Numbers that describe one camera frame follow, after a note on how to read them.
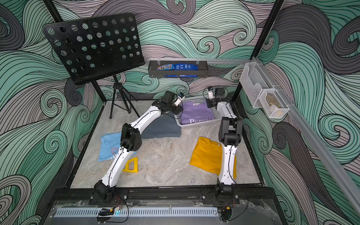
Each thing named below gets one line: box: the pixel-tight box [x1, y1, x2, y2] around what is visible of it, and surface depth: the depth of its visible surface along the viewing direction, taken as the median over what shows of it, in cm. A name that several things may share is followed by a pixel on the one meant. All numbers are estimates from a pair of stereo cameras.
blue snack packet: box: [173, 63, 199, 71], surface depth 94 cm
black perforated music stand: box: [42, 12, 146, 119], surface depth 68 cm
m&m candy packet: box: [157, 63, 174, 71], surface depth 94 cm
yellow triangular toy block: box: [121, 157, 139, 173], surface depth 85 cm
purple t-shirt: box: [180, 101, 215, 125], surface depth 110 cm
